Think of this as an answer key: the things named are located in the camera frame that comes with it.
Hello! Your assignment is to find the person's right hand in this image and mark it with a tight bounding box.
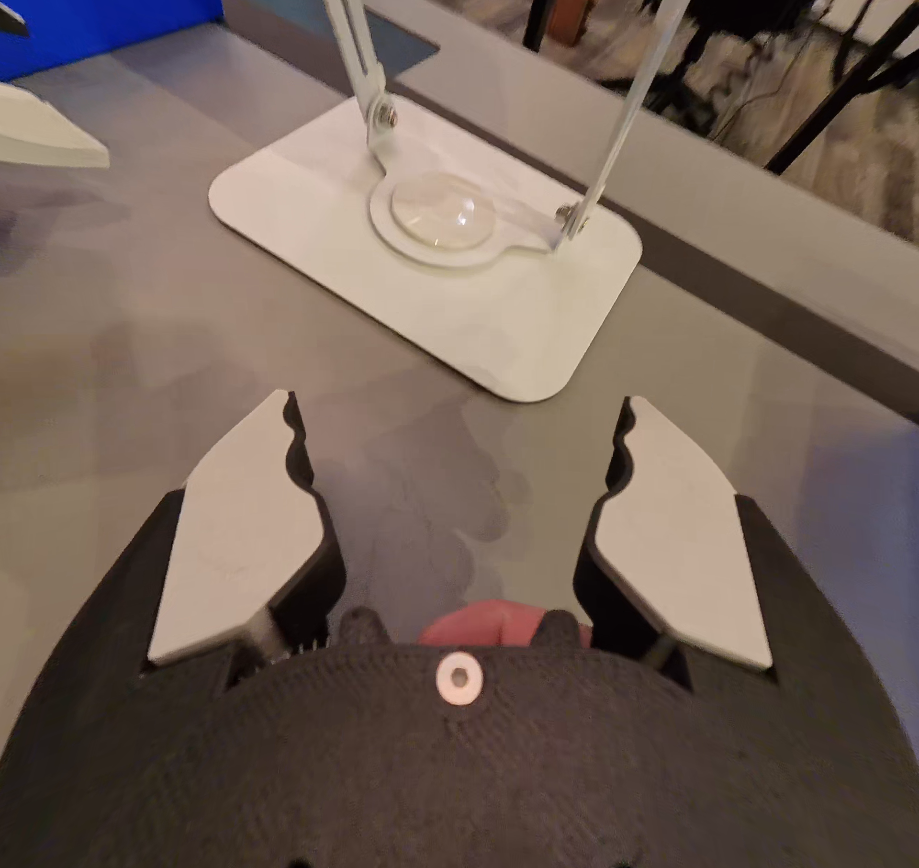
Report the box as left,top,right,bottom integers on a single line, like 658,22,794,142
420,598,543,648

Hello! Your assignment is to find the blue bin with divider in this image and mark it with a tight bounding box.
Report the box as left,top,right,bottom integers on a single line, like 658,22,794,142
0,0,225,84

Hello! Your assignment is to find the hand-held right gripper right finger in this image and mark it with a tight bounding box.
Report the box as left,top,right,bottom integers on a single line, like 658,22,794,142
573,395,775,672

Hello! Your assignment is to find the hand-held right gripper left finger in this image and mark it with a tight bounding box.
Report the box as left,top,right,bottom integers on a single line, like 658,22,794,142
146,389,348,669

